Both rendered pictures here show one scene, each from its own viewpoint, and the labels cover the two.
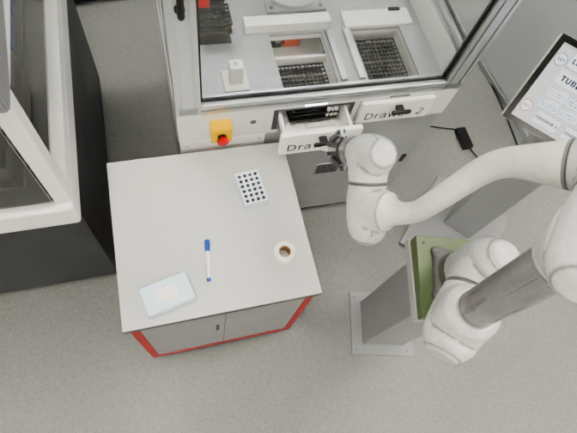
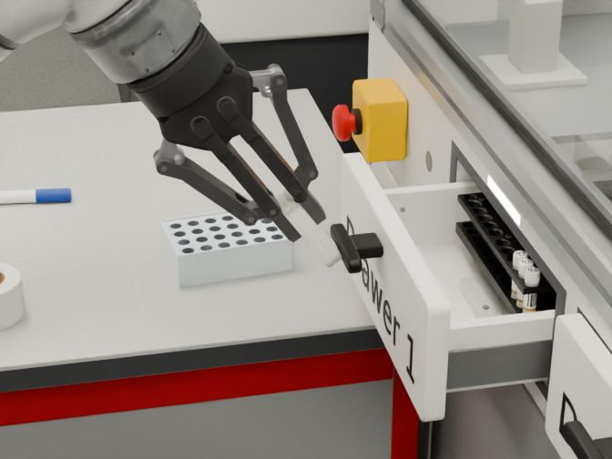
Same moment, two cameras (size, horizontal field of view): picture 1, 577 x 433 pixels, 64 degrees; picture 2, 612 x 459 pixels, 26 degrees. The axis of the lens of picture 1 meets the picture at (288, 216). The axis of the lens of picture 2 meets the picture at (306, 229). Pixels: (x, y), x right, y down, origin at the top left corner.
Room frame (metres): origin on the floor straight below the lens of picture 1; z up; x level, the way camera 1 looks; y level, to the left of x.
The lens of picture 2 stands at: (1.20, -0.99, 1.45)
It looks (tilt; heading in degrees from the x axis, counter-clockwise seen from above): 28 degrees down; 109
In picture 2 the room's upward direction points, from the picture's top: straight up
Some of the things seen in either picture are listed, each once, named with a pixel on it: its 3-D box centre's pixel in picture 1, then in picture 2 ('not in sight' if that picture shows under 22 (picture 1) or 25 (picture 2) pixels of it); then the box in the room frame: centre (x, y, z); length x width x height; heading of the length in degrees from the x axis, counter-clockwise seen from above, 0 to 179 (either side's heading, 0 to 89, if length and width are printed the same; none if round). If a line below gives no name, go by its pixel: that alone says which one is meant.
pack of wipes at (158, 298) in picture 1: (167, 294); not in sight; (0.29, 0.27, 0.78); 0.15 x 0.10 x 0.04; 133
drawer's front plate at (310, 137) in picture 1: (319, 139); (388, 275); (0.95, -0.02, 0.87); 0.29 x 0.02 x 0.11; 121
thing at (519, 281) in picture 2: (313, 112); (498, 240); (1.03, 0.03, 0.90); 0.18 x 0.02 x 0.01; 121
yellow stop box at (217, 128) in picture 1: (221, 131); (376, 119); (0.84, 0.31, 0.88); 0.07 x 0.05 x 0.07; 121
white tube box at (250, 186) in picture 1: (251, 189); (226, 244); (0.73, 0.15, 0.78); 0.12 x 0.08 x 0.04; 37
